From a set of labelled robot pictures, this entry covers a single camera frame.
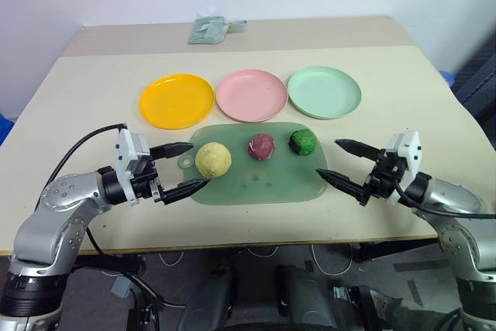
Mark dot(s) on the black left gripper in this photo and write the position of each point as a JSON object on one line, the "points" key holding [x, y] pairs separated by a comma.
{"points": [[146, 183]]}

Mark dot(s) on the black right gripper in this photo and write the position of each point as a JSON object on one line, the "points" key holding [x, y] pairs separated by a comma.
{"points": [[387, 176]]}

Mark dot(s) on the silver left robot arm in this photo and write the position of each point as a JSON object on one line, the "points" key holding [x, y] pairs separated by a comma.
{"points": [[58, 207]]}

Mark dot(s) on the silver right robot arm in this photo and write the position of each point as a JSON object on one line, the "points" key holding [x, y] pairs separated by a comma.
{"points": [[457, 207]]}

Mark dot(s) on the yellow ball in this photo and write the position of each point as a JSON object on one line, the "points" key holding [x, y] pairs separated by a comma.
{"points": [[213, 159]]}

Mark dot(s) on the green ball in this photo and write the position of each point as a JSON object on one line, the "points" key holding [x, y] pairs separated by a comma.
{"points": [[303, 142]]}

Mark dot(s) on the yellow plate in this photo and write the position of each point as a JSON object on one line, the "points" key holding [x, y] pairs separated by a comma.
{"points": [[177, 101]]}

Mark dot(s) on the light green plate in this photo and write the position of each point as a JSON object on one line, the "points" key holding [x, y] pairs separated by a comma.
{"points": [[324, 91]]}

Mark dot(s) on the maroon ball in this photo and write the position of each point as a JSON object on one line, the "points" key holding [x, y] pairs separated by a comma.
{"points": [[262, 147]]}

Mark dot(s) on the pink plate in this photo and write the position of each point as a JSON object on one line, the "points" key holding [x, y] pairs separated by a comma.
{"points": [[252, 95]]}

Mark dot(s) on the translucent green cutting board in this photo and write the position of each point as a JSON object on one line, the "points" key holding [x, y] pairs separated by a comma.
{"points": [[267, 183]]}

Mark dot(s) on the small blue object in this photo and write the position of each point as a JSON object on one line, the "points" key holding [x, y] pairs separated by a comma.
{"points": [[448, 78]]}

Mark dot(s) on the grey power adapter box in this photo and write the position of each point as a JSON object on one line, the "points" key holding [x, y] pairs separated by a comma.
{"points": [[122, 287]]}

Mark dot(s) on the dark rounded shape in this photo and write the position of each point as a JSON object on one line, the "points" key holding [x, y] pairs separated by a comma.
{"points": [[209, 304]]}

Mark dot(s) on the pale green fabric pouch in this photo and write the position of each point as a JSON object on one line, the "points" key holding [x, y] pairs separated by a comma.
{"points": [[207, 30]]}

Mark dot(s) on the black office chair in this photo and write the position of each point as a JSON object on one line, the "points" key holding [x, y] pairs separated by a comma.
{"points": [[478, 75]]}

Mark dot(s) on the blue box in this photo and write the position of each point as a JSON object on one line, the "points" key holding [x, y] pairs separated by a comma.
{"points": [[5, 129]]}

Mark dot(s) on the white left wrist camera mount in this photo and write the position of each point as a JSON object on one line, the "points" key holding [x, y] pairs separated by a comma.
{"points": [[126, 152]]}

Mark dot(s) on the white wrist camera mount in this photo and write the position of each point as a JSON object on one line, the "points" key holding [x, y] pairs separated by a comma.
{"points": [[126, 152], [408, 149]]}

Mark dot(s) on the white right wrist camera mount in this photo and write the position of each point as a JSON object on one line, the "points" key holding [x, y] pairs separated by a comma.
{"points": [[408, 149]]}

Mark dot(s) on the black table frame bar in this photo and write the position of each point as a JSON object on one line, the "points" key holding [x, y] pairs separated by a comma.
{"points": [[391, 250], [112, 263]]}

